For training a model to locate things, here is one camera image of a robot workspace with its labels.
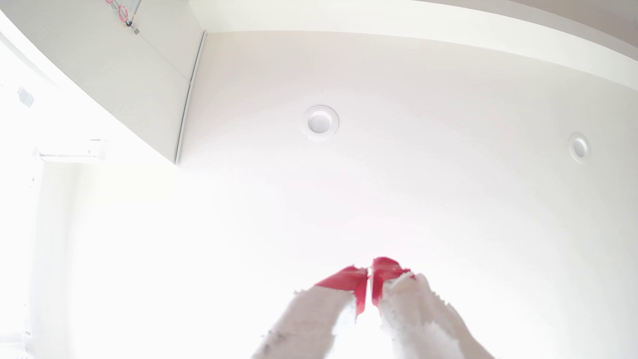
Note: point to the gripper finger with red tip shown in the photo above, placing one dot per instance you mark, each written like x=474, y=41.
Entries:
x=418, y=319
x=319, y=319

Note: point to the round recessed ceiling light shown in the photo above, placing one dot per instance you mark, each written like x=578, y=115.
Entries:
x=319, y=122
x=579, y=147

